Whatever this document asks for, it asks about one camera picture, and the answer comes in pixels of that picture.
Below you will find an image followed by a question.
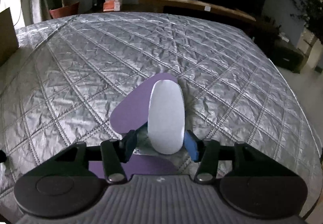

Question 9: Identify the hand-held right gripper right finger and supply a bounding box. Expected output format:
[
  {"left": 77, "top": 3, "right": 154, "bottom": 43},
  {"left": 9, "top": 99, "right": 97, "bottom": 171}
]
[{"left": 184, "top": 130, "right": 296, "bottom": 184}]

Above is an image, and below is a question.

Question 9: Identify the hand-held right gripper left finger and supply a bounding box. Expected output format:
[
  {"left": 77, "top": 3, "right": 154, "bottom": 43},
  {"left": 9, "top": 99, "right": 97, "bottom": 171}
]
[{"left": 28, "top": 129, "right": 138, "bottom": 184}]

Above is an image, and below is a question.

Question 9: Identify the purple oval pad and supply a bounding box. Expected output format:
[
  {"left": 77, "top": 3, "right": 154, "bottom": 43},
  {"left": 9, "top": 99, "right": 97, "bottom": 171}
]
[
  {"left": 89, "top": 154, "right": 177, "bottom": 180},
  {"left": 110, "top": 72, "right": 179, "bottom": 135}
]

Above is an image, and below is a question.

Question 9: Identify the white computer mouse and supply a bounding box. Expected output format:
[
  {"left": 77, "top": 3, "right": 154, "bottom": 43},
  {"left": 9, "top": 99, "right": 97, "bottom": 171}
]
[{"left": 147, "top": 80, "right": 185, "bottom": 155}]

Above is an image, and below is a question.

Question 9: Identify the brown cardboard box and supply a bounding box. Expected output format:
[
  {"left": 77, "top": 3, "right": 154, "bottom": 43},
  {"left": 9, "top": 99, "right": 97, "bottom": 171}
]
[{"left": 0, "top": 7, "right": 20, "bottom": 66}]

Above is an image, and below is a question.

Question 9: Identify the silver quilted desktop cover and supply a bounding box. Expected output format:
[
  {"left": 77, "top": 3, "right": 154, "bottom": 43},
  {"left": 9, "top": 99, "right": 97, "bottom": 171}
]
[{"left": 0, "top": 11, "right": 323, "bottom": 224}]

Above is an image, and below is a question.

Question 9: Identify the dark low cabinet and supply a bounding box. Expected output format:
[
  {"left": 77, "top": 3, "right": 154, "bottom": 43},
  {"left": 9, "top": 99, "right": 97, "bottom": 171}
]
[{"left": 275, "top": 39, "right": 306, "bottom": 73}]

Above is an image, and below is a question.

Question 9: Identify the orange tissue box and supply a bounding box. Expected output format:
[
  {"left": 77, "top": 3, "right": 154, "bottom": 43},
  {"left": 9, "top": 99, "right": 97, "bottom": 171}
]
[{"left": 103, "top": 0, "right": 122, "bottom": 12}]

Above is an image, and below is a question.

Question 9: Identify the wooden television bench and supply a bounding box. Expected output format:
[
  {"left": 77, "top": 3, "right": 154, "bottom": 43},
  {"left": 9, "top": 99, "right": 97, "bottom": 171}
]
[{"left": 138, "top": 0, "right": 257, "bottom": 22}]

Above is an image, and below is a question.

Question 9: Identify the terracotta plant pot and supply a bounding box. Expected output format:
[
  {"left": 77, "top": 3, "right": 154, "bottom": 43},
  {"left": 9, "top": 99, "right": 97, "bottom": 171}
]
[{"left": 49, "top": 1, "right": 80, "bottom": 19}]

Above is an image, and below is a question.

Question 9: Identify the white plant pot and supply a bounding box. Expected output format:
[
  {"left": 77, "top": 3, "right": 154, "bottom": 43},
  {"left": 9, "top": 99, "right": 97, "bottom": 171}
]
[{"left": 297, "top": 28, "right": 319, "bottom": 63}]

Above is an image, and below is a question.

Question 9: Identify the dried branch plant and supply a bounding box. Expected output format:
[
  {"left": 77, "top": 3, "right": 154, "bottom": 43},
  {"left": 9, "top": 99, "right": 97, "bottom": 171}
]
[{"left": 290, "top": 0, "right": 323, "bottom": 39}]

